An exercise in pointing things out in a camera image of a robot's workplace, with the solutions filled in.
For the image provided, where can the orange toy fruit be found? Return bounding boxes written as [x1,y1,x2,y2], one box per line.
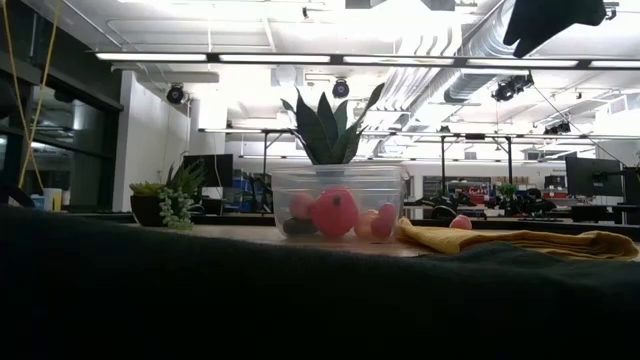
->
[353,208,380,241]

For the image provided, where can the red toy bell pepper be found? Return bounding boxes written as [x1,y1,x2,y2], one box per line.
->
[310,187,361,239]

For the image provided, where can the clear plastic tupperware container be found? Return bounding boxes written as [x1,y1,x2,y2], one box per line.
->
[269,163,410,245]

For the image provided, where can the white LED light strip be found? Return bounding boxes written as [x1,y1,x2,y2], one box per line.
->
[94,52,209,63]
[466,58,580,69]
[588,59,640,70]
[342,55,455,67]
[218,53,332,64]

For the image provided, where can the black computer monitor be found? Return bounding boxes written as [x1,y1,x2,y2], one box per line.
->
[182,153,235,189]
[564,155,624,198]

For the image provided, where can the yellow folded cloth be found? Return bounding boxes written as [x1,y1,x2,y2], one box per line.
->
[394,216,640,263]

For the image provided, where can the snake plant in white pot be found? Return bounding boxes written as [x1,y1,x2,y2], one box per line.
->
[279,82,387,187]

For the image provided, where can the black folded cloth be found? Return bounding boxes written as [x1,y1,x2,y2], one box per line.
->
[0,203,640,360]

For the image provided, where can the succulent plant in dark pot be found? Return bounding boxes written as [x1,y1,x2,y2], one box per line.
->
[128,159,208,232]

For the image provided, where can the yellow and white cup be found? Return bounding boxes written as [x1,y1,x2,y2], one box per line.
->
[44,187,72,210]

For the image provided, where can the yellow cable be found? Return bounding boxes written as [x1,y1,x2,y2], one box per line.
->
[0,0,64,199]

